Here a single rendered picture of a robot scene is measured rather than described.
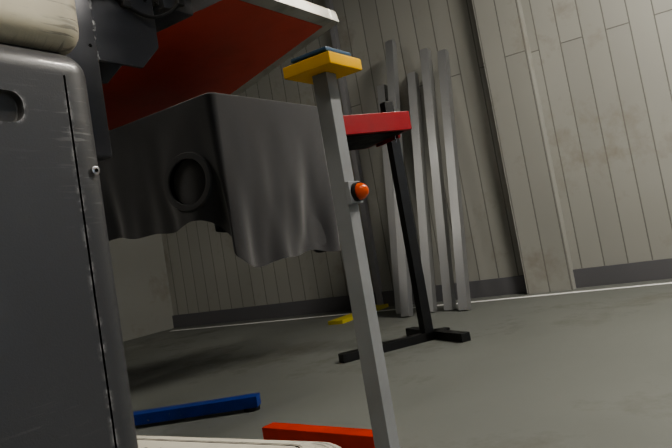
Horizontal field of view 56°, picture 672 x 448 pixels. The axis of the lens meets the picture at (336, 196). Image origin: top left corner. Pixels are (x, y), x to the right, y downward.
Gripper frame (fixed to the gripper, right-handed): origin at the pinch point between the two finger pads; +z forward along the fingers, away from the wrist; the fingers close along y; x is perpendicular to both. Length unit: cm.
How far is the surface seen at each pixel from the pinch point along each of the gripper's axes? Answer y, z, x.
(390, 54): -94, -86, 276
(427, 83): -76, -52, 274
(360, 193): 13, 62, -13
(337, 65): 19.8, 34.6, -14.8
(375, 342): 2, 92, -12
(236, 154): -14.4, 39.6, -15.8
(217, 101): -11.2, 27.3, -19.9
